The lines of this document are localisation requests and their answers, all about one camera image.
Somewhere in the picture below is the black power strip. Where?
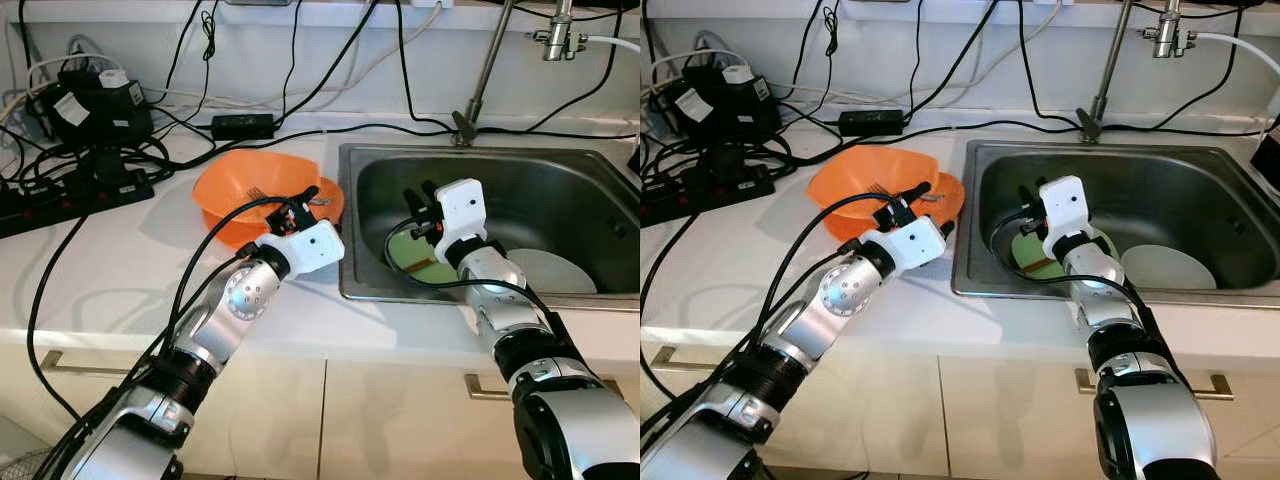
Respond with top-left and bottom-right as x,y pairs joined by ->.
0,170 -> 156,239
640,165 -> 776,229

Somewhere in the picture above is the metal faucet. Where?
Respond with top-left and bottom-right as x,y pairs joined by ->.
452,0 -> 586,147
1078,0 -> 1196,143

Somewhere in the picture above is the black rectangular object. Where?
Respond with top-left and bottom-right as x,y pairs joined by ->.
1255,130 -> 1280,186

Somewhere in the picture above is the wire mesh fan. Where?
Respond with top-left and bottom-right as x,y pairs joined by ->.
0,448 -> 61,480

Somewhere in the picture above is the green plate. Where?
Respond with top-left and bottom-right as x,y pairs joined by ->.
1010,228 -> 1121,284
385,225 -> 463,286

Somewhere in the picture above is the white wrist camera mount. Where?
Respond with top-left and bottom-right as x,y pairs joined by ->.
258,220 -> 346,278
432,179 -> 489,253
862,215 -> 949,273
1038,176 -> 1091,263

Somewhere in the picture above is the black power adapter brick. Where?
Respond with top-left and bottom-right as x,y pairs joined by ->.
838,108 -> 906,137
211,113 -> 277,141

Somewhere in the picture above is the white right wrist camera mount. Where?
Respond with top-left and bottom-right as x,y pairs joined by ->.
1038,176 -> 1091,263
432,179 -> 489,253

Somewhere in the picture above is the black wall cable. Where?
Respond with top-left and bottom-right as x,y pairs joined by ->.
1017,0 -> 1086,131
395,0 -> 461,134
528,5 -> 626,131
1155,0 -> 1246,129

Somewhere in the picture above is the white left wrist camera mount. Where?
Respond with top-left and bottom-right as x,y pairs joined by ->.
258,220 -> 346,278
862,215 -> 949,273

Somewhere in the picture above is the white plate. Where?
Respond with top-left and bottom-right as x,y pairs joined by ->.
1120,244 -> 1219,291
505,248 -> 601,295

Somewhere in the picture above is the black power strip cable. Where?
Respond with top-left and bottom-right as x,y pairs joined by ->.
28,215 -> 89,396
640,215 -> 698,401

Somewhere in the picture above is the black labelled charger device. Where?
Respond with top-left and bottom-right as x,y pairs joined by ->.
35,68 -> 153,151
672,65 -> 783,146

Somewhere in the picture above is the stainless steel sink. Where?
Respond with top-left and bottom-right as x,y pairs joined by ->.
952,140 -> 1280,306
337,143 -> 641,311

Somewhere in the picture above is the orange plastic plate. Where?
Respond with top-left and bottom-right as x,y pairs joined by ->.
830,170 -> 967,243
215,175 -> 347,251

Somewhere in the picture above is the white cabinet door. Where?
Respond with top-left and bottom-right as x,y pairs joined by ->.
940,352 -> 1280,480
318,358 -> 641,480
640,340 -> 951,476
0,345 -> 329,480

